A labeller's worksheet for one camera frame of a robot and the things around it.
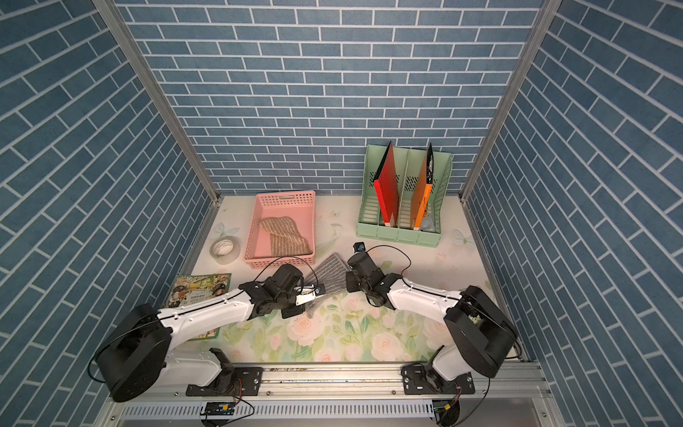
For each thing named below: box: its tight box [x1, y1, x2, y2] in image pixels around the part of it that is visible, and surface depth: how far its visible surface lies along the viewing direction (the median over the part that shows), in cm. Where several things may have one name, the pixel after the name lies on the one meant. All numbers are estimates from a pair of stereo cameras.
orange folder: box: [410, 151, 434, 231], surface depth 91 cm
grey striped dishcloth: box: [304, 252, 353, 297], surface depth 96 cm
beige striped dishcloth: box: [258, 216, 314, 257], surface depth 106 cm
